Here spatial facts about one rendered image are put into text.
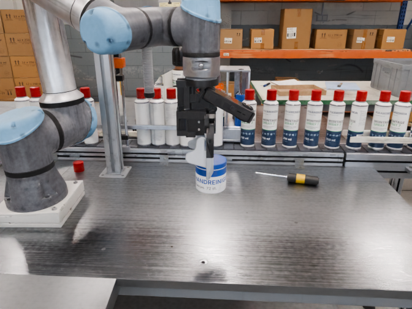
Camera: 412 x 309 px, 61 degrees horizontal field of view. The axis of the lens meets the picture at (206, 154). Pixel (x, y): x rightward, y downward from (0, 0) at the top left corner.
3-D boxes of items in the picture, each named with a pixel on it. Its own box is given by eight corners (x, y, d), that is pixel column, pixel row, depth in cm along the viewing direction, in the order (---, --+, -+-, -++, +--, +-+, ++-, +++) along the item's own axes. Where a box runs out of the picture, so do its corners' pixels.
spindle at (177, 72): (190, 101, 187) (189, 45, 177) (189, 105, 179) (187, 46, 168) (174, 101, 188) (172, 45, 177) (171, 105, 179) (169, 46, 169)
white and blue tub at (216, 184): (225, 180, 83) (225, 153, 81) (226, 194, 77) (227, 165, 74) (196, 180, 83) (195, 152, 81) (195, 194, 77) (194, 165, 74)
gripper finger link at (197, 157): (186, 179, 75) (186, 137, 75) (213, 179, 75) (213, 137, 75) (184, 181, 72) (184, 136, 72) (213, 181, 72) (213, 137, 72)
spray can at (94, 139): (100, 140, 131) (94, 86, 124) (95, 145, 127) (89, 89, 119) (87, 140, 132) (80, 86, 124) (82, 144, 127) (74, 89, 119)
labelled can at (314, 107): (316, 144, 127) (322, 88, 120) (319, 149, 122) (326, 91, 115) (301, 144, 127) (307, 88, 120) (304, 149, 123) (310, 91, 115)
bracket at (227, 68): (249, 67, 131) (249, 65, 131) (250, 72, 121) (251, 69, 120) (213, 67, 132) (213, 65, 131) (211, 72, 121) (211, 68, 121)
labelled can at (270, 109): (274, 143, 128) (278, 88, 120) (276, 148, 123) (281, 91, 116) (260, 143, 128) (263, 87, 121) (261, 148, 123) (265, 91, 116)
